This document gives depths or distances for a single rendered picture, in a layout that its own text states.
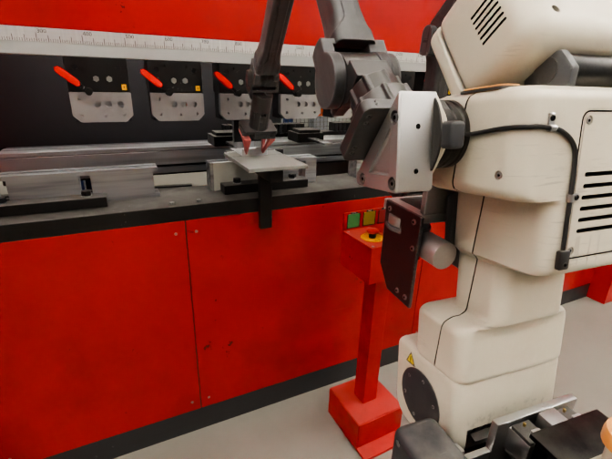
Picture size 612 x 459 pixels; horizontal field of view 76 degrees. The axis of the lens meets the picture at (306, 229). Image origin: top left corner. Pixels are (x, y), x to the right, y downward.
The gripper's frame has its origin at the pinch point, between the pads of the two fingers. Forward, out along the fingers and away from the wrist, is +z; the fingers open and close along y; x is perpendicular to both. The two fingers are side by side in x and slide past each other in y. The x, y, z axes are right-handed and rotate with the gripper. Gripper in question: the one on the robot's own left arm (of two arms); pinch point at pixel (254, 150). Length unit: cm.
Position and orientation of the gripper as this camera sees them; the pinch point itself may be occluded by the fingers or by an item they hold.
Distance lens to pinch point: 127.6
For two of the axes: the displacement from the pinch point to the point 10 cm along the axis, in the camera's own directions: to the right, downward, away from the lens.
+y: -9.0, 1.4, -4.1
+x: 3.7, 7.2, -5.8
